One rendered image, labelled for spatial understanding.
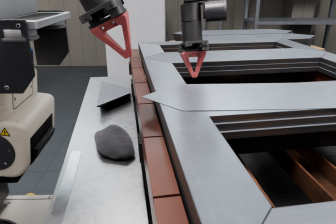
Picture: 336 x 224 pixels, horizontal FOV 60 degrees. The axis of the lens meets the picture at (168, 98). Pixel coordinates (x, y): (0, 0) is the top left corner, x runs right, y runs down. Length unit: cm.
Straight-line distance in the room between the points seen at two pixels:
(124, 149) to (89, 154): 10
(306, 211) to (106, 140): 57
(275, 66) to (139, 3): 245
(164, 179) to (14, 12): 54
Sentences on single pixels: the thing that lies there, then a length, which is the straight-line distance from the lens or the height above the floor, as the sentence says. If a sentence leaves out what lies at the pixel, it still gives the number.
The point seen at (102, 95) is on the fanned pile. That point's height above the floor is 72.
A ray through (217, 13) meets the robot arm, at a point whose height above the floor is 104.
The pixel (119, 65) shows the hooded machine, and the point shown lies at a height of 24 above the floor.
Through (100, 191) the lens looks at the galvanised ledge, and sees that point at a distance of 70.
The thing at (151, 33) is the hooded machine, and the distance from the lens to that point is 342.
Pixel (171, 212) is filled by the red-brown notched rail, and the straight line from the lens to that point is 42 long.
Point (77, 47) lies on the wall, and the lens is 455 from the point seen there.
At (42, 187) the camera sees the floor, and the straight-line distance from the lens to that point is 195.
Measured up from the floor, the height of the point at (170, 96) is 86.
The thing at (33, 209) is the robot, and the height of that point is 28.
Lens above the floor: 111
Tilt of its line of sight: 21 degrees down
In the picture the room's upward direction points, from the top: straight up
